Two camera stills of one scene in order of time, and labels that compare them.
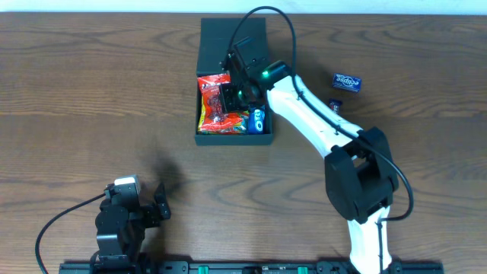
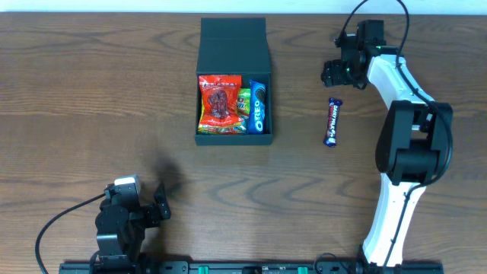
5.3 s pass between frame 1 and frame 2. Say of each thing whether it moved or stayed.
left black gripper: stayed
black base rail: stayed
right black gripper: moved
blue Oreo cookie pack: stayed
